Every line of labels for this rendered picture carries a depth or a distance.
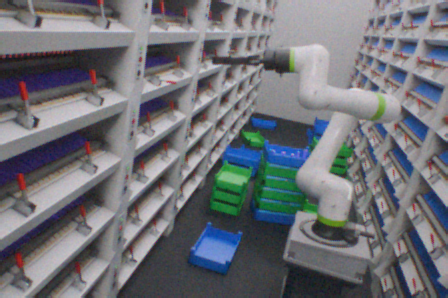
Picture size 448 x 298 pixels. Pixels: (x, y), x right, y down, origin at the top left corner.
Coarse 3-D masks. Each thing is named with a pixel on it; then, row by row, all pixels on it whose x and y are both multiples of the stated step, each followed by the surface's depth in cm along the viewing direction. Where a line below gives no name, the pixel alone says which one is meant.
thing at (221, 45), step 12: (216, 0) 242; (216, 12) 244; (228, 12) 242; (228, 36) 246; (216, 48) 250; (216, 72) 254; (204, 108) 263; (216, 108) 262; (216, 120) 273; (204, 168) 275; (204, 180) 284
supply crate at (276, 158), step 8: (264, 144) 255; (264, 152) 250; (280, 152) 258; (288, 152) 258; (296, 152) 259; (272, 160) 239; (280, 160) 239; (288, 160) 239; (296, 160) 239; (304, 160) 240
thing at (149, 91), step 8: (152, 48) 175; (168, 56) 186; (184, 64) 184; (192, 64) 184; (168, 72) 169; (184, 72) 183; (192, 72) 186; (144, 80) 128; (176, 80) 164; (184, 80) 175; (144, 88) 136; (152, 88) 140; (160, 88) 147; (168, 88) 157; (176, 88) 170; (144, 96) 134; (152, 96) 143
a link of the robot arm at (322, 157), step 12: (336, 120) 177; (348, 120) 175; (324, 132) 180; (336, 132) 175; (348, 132) 177; (324, 144) 176; (336, 144) 176; (312, 156) 178; (324, 156) 175; (300, 168) 181; (312, 168) 175; (324, 168) 175; (300, 180) 177; (312, 180) 171
